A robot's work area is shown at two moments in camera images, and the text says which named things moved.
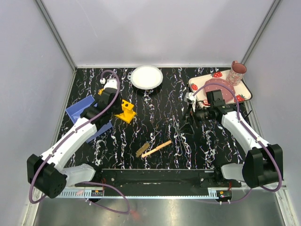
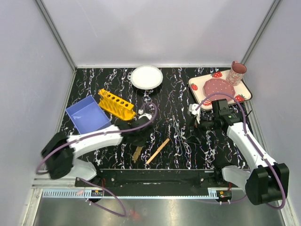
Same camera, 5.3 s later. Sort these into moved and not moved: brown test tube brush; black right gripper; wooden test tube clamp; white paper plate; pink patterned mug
Moved: wooden test tube clamp; brown test tube brush; black right gripper
Not moved: pink patterned mug; white paper plate
